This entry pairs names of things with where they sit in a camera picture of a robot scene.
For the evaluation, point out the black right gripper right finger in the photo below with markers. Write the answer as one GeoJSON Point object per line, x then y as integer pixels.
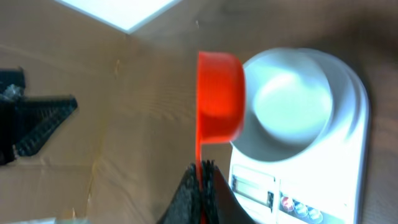
{"type": "Point", "coordinates": [219, 202]}

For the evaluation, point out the white digital kitchen scale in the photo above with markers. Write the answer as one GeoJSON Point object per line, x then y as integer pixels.
{"type": "Point", "coordinates": [322, 185]}

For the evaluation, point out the white round bowl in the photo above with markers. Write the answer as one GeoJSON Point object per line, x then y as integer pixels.
{"type": "Point", "coordinates": [296, 99]}

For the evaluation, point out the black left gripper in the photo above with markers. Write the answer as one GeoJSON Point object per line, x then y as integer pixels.
{"type": "Point", "coordinates": [36, 118]}

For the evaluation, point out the red plastic measuring scoop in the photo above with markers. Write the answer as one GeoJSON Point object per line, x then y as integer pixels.
{"type": "Point", "coordinates": [220, 101]}

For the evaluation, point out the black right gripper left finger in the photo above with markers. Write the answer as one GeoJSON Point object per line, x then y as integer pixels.
{"type": "Point", "coordinates": [185, 207]}

